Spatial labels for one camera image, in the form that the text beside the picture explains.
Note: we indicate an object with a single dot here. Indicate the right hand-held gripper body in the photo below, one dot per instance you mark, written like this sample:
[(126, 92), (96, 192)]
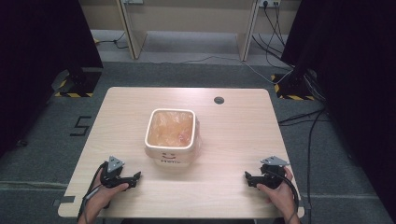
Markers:
[(271, 177)]

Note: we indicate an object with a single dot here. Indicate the dark round table grommet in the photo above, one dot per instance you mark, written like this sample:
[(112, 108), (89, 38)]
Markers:
[(219, 100)]

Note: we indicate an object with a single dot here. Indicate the wooden desk leg panel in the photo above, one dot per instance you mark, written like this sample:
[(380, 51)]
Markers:
[(246, 40), (134, 37)]

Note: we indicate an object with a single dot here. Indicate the cream square trash bin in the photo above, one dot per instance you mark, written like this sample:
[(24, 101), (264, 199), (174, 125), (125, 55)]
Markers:
[(174, 157)]

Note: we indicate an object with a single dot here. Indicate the person's right hand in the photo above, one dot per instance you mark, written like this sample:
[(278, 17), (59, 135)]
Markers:
[(281, 197)]

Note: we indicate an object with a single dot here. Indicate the black floor tape figure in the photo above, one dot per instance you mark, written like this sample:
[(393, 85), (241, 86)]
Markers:
[(81, 126)]

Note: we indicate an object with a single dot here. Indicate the white wall power socket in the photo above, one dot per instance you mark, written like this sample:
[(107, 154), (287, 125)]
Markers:
[(269, 2)]

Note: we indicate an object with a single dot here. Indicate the black stand base striped tape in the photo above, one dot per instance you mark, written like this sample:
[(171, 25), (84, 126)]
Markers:
[(82, 82), (292, 85)]

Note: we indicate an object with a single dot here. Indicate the person's left hand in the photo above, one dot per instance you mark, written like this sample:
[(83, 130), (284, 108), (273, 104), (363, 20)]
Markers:
[(102, 197)]

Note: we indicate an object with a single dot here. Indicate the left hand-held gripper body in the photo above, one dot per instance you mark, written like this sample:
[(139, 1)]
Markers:
[(111, 178)]

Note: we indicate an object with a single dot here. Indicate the black curtain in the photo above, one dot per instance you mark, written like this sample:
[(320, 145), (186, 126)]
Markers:
[(37, 62), (358, 77)]

